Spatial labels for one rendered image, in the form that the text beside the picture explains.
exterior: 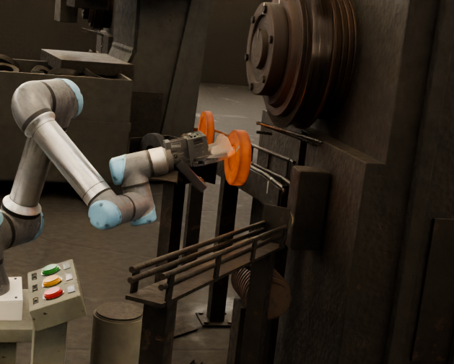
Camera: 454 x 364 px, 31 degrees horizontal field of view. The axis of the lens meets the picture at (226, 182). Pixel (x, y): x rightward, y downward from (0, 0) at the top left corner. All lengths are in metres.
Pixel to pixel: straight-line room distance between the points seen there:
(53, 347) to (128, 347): 0.17
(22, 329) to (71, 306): 0.64
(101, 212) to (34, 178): 0.40
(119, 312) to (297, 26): 0.99
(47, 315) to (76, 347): 1.25
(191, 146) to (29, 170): 0.50
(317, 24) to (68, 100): 0.73
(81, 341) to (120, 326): 1.17
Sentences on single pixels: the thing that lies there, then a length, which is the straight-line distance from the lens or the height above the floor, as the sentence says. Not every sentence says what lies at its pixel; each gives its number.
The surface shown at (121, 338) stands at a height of 0.48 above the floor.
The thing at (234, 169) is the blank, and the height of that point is 0.80.
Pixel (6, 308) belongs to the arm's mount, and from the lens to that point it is 2.44.
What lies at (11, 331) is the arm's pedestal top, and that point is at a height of 0.29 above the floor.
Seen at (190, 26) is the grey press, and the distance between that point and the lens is 5.44.
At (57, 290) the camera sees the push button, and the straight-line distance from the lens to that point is 1.79.
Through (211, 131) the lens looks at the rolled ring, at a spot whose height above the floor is 0.69.
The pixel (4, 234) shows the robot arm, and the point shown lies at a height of 0.53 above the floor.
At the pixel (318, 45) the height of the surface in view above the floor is 1.15.
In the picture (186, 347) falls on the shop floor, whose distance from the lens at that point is 3.07.
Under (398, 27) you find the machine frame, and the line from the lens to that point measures 2.22.
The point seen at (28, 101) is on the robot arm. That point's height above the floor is 0.93.
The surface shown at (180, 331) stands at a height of 0.01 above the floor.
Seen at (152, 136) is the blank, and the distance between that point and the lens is 3.01.
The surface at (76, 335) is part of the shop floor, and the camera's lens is 3.11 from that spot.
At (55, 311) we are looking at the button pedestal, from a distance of 1.77.
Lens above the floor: 1.24
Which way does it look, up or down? 12 degrees down
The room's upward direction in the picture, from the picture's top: 6 degrees clockwise
